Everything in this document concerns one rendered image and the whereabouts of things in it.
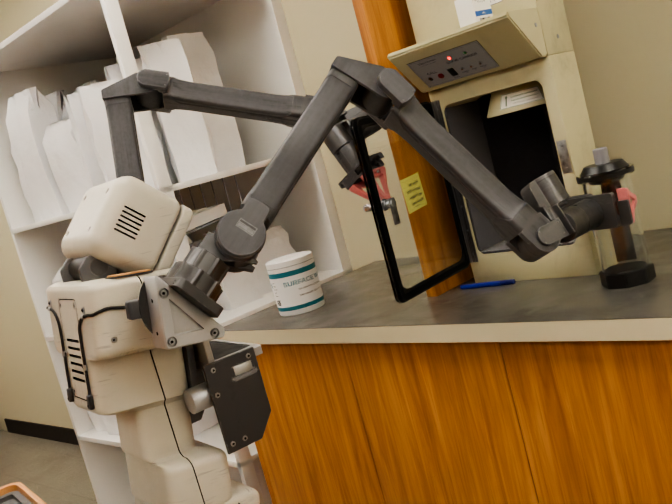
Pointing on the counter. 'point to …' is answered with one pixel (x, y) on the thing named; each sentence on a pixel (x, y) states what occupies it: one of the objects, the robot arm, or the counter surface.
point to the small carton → (472, 11)
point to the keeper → (564, 156)
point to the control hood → (510, 38)
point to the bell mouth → (516, 99)
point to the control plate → (430, 67)
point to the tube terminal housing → (562, 121)
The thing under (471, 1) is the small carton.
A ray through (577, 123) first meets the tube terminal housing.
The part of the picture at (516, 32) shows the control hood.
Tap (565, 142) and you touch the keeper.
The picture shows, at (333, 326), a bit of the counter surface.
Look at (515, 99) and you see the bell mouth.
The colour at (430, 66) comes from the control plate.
